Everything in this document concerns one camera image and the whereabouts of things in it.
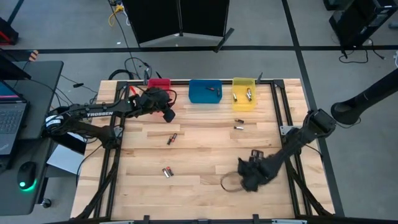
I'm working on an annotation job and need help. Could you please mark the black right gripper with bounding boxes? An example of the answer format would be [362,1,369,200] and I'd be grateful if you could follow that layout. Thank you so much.
[238,157,277,191]

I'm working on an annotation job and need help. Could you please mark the red plastic bin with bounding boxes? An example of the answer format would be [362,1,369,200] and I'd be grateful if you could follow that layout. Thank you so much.
[147,77,172,118]

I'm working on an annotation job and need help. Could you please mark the blue plastic bin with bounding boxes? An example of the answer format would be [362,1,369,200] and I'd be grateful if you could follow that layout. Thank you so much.
[188,79,223,105]

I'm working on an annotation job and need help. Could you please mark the yellow plastic bin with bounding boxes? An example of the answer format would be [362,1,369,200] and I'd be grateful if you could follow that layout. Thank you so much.
[232,77,257,113]

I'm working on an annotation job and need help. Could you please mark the black folding partition screen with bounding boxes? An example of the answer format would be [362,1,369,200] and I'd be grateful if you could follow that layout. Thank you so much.
[121,0,236,54]

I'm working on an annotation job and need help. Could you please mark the white flat panel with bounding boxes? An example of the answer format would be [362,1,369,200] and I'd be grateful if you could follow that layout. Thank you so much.
[46,144,87,175]

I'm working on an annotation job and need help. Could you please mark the black desk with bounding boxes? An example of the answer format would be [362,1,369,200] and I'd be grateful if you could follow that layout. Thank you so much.
[0,60,65,216]

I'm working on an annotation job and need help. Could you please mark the black pole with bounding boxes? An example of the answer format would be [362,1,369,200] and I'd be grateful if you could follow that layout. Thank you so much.
[330,67,398,126]

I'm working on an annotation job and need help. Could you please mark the grey laptop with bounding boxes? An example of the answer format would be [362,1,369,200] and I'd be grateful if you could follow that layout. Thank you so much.
[0,79,31,158]

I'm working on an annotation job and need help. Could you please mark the black desk monitor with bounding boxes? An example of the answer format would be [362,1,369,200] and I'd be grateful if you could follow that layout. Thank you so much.
[0,48,32,81]

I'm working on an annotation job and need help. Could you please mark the black computer mouse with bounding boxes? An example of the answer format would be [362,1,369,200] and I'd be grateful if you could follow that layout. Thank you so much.
[16,161,38,192]

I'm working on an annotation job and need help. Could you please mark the red and black case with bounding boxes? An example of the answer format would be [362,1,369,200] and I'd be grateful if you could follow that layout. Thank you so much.
[0,17,20,47]

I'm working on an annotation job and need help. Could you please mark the black equipment rack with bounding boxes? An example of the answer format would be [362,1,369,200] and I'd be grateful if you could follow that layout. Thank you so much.
[323,0,398,50]

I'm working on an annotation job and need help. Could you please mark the black aluminium table frame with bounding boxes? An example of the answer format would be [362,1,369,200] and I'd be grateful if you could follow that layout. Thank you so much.
[70,78,346,224]

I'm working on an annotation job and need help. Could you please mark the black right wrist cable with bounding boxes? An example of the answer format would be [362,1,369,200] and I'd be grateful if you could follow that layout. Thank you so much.
[220,170,247,194]

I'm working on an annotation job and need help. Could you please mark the coiled black floor cable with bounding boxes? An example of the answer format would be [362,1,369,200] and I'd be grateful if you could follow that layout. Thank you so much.
[108,57,153,81]

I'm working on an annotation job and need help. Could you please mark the yellow cable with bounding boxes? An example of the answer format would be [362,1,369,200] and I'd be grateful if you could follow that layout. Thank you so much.
[107,4,126,27]

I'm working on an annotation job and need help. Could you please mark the black floor power cable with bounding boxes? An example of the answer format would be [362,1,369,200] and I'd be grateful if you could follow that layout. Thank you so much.
[338,39,386,65]

